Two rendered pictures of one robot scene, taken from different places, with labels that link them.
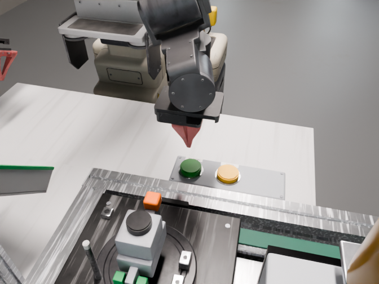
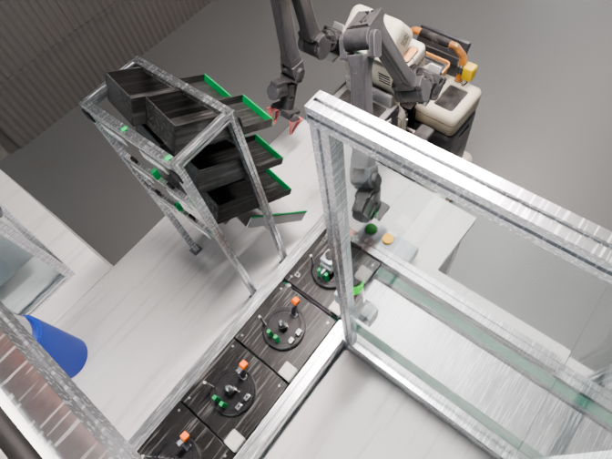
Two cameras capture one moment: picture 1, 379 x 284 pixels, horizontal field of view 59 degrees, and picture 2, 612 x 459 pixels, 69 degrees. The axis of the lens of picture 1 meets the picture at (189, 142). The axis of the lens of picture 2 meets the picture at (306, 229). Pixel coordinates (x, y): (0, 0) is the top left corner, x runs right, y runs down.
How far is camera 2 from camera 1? 1.04 m
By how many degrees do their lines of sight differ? 30
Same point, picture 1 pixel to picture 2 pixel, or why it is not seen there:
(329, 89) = not seen: outside the picture
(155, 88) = not seen: hidden behind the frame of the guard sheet
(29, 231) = (290, 229)
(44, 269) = (295, 254)
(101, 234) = (319, 248)
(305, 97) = (599, 135)
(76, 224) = (311, 239)
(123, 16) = (375, 98)
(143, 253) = (328, 266)
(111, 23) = not seen: hidden behind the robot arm
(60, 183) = (310, 206)
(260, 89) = (548, 110)
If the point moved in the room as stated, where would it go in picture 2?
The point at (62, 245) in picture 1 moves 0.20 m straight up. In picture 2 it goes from (303, 246) to (295, 218)
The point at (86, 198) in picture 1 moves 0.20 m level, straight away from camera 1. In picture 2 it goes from (318, 227) to (317, 182)
